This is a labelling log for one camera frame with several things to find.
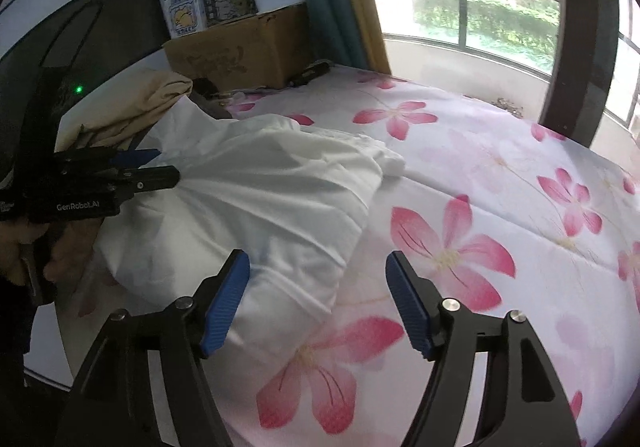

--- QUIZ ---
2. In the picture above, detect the dark speckled object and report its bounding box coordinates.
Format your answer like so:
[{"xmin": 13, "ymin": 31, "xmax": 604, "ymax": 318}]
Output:
[{"xmin": 492, "ymin": 97, "xmax": 525, "ymax": 121}]

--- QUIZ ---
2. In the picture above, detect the white printed carton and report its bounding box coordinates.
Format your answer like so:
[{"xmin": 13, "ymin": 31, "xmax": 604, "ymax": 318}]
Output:
[{"xmin": 164, "ymin": 0, "xmax": 261, "ymax": 41}]

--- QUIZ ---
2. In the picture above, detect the brown cardboard box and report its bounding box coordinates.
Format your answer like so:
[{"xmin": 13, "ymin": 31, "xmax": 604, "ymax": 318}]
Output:
[{"xmin": 162, "ymin": 2, "xmax": 314, "ymax": 96}]

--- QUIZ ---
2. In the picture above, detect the black door frame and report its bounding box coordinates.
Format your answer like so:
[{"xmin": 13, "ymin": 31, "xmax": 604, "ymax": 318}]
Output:
[{"xmin": 537, "ymin": 0, "xmax": 621, "ymax": 148}]

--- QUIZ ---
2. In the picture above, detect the dark window railing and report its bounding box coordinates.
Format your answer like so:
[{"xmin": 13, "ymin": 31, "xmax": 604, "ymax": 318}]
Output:
[{"xmin": 365, "ymin": 0, "xmax": 640, "ymax": 79}]

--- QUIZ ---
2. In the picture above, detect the pink floral bedsheet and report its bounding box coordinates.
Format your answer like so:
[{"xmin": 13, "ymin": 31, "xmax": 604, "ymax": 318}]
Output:
[{"xmin": 55, "ymin": 62, "xmax": 640, "ymax": 447}]

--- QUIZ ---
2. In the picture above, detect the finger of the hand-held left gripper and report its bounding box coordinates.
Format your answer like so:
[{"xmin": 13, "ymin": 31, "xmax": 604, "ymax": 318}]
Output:
[
  {"xmin": 59, "ymin": 165, "xmax": 181, "ymax": 194},
  {"xmin": 60, "ymin": 147, "xmax": 164, "ymax": 169}
]

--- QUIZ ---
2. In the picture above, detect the dark cloth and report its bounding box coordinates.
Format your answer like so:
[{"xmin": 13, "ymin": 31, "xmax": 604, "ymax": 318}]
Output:
[{"xmin": 172, "ymin": 77, "xmax": 234, "ymax": 121}]

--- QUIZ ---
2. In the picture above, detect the large white garment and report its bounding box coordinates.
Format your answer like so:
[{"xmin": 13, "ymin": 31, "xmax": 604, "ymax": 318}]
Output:
[{"xmin": 92, "ymin": 102, "xmax": 407, "ymax": 353}]

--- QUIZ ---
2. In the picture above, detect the beige cloth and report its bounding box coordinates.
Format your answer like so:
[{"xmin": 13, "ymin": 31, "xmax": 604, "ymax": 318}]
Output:
[{"xmin": 54, "ymin": 68, "xmax": 195, "ymax": 153}]

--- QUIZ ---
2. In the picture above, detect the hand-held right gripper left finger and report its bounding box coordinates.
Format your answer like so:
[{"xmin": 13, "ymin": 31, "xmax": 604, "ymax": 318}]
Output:
[{"xmin": 52, "ymin": 248, "xmax": 251, "ymax": 447}]

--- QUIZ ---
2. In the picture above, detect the yellow curtain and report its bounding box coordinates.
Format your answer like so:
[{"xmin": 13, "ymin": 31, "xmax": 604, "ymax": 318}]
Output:
[{"xmin": 327, "ymin": 0, "xmax": 391, "ymax": 76}]

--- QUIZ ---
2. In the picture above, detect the person's left hand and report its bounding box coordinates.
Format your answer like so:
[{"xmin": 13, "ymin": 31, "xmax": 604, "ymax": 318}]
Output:
[{"xmin": 0, "ymin": 216, "xmax": 104, "ymax": 288}]

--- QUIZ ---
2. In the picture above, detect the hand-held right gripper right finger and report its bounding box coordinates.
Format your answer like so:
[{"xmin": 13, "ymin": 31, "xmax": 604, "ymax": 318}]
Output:
[{"xmin": 385, "ymin": 249, "xmax": 583, "ymax": 447}]

